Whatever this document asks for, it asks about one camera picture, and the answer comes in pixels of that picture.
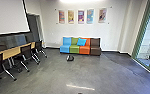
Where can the orange sofa seat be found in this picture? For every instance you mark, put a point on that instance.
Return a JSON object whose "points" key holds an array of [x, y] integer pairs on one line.
{"points": [[85, 50]]}

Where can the green sofa seat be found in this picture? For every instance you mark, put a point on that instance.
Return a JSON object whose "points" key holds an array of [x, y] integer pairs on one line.
{"points": [[74, 49]]}

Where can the long wooden table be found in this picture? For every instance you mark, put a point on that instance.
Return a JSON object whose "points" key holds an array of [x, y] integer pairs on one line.
{"points": [[11, 51]]}

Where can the green framed glass door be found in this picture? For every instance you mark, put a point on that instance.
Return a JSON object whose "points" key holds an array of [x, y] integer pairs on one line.
{"points": [[141, 30]]}

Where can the black plastic trash bag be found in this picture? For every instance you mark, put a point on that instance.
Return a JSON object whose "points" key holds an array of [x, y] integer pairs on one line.
{"points": [[70, 58]]}

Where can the dark open doorway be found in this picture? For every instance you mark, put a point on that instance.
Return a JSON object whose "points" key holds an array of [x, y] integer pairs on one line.
{"points": [[33, 28]]}

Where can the white projector screen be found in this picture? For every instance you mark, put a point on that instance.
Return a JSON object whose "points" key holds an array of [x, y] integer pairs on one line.
{"points": [[7, 15]]}

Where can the blue square cushion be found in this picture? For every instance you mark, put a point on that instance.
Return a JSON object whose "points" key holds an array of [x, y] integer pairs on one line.
{"points": [[81, 42]]}

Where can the blue sofa seat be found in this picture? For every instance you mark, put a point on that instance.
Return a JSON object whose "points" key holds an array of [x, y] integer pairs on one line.
{"points": [[65, 46]]}

